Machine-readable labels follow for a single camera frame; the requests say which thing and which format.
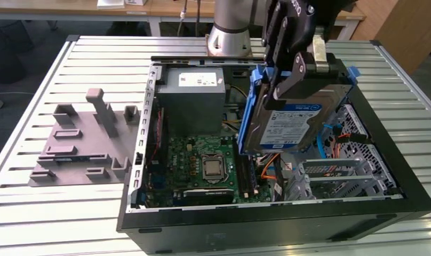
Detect grey plastic parts rack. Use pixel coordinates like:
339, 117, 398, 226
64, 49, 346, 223
27, 89, 143, 189

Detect thin red wire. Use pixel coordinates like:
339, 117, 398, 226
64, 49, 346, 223
148, 107, 165, 166

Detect large white box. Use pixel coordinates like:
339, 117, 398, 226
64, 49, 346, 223
96, 0, 125, 10

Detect hard disk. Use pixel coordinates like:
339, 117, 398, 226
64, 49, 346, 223
235, 63, 359, 156

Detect black office chair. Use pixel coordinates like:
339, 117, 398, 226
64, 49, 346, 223
0, 18, 35, 85

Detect RAM stick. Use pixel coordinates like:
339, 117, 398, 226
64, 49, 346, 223
53, 157, 92, 163

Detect blue data wire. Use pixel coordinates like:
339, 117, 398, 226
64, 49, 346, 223
316, 124, 340, 161

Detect grey cable white plug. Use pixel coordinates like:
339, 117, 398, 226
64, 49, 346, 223
177, 0, 188, 37

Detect black RAM slot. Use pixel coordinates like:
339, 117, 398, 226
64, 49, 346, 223
244, 155, 256, 197
236, 154, 251, 198

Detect black graphics card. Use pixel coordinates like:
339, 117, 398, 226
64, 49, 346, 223
181, 188, 235, 205

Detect silver CPU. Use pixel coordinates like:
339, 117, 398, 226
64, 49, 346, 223
203, 159, 224, 180

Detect wooden cabinet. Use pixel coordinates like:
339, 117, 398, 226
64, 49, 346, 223
350, 0, 431, 77

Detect grey metal disk bay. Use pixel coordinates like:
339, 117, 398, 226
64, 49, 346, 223
284, 158, 398, 201

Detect orange data wire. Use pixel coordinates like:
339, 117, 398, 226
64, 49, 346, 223
260, 154, 282, 180

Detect green motherboard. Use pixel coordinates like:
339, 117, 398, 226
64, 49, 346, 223
144, 134, 274, 208

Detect grey power supply unit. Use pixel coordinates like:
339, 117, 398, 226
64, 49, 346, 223
155, 67, 226, 137

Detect black CPU socket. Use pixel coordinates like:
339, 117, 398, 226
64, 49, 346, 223
200, 153, 230, 185

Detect wooden desk white frame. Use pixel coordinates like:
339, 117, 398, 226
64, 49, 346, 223
0, 0, 366, 37

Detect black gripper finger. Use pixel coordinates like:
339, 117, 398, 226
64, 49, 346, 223
260, 0, 286, 65
264, 15, 310, 110

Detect yellow power wires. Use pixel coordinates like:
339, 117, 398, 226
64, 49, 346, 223
222, 85, 247, 125

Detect black open PC case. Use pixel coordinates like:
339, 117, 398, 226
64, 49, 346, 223
116, 55, 431, 254

